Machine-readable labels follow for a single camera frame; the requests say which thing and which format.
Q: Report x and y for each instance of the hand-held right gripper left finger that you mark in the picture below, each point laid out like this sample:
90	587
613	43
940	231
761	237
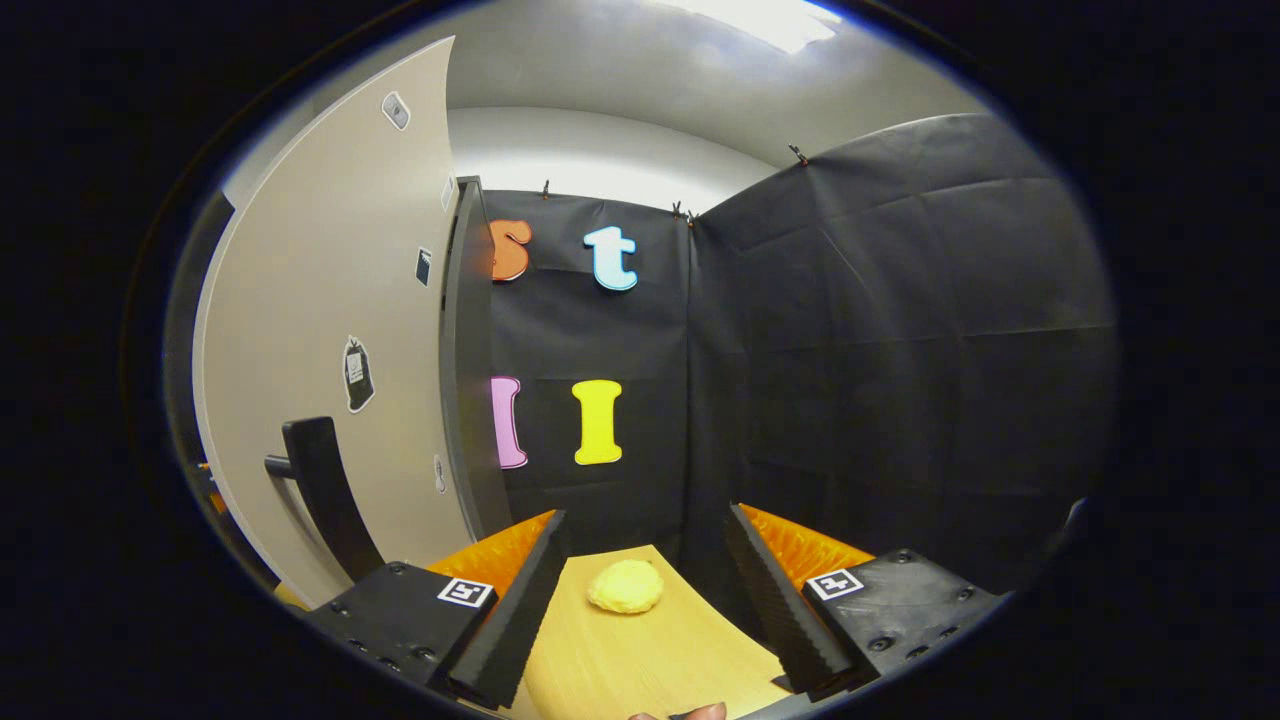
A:
515	620

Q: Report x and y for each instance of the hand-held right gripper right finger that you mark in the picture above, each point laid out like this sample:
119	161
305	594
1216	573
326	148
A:
775	605

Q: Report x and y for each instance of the beige cabinet door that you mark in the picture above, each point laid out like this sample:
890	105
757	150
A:
320	250

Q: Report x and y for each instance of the yellow sponge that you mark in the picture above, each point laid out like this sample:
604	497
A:
625	586

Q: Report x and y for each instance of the black backdrop cloth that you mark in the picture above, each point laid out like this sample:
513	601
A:
900	350

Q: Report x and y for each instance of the black cloth clip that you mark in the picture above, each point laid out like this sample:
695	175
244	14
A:
797	153
683	212

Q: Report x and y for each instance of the long ceiling light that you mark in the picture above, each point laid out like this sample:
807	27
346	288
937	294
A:
760	20

